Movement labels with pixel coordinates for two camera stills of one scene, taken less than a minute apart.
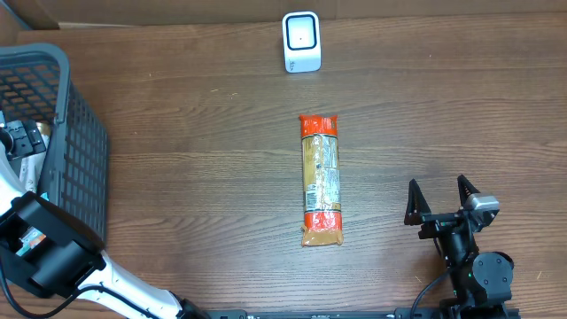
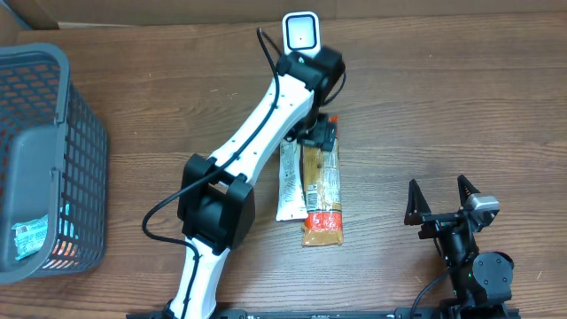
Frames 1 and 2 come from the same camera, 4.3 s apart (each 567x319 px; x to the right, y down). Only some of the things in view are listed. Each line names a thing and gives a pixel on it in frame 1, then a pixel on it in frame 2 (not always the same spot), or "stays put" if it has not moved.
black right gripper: x=417 y=207 stays put
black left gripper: x=35 y=141 → x=327 y=130
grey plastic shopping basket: x=35 y=87 stays put
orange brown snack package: x=322 y=224 stays put
